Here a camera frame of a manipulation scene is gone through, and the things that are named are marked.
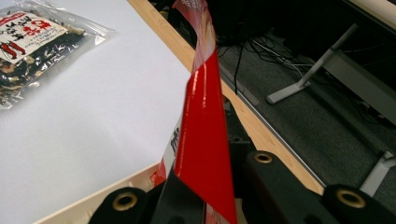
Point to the clear bag of dried mix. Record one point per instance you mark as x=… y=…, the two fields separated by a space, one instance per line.
x=34 y=46

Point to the red seasoning packet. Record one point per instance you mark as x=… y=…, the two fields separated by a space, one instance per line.
x=202 y=140

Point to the white table sheet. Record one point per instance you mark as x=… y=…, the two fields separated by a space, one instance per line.
x=93 y=130

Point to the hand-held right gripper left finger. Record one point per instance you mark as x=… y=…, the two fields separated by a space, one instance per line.
x=183 y=208

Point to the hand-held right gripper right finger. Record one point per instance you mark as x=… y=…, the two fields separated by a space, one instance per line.
x=274 y=189

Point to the grey metal stand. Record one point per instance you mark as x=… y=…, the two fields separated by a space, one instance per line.
x=358 y=77

